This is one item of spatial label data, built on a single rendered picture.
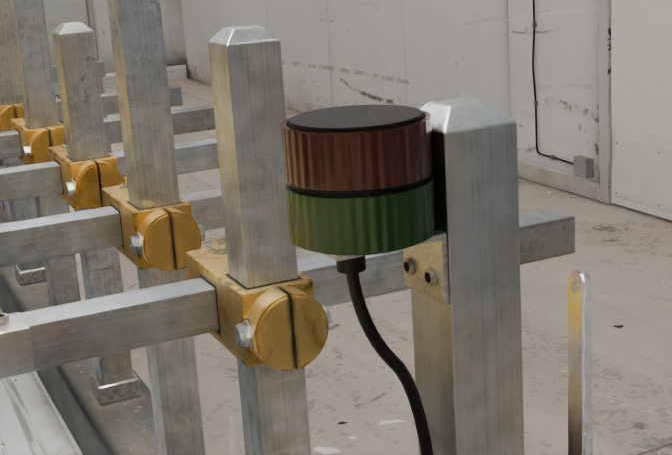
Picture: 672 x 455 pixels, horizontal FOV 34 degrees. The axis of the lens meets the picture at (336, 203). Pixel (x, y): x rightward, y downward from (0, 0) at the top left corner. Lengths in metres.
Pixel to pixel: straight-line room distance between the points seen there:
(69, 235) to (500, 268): 0.56
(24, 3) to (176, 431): 0.61
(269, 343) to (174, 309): 0.08
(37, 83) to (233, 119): 0.75
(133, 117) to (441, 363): 0.49
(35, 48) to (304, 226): 0.99
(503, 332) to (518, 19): 4.64
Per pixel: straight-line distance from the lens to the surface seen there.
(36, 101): 1.40
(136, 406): 1.22
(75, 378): 1.32
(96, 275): 1.19
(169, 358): 0.97
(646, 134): 4.49
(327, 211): 0.42
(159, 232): 0.90
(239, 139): 0.67
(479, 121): 0.45
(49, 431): 1.40
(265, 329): 0.68
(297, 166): 0.42
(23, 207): 1.68
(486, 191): 0.45
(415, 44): 5.93
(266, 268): 0.69
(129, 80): 0.91
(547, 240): 0.85
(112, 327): 0.72
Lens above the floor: 1.19
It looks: 14 degrees down
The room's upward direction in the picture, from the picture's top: 4 degrees counter-clockwise
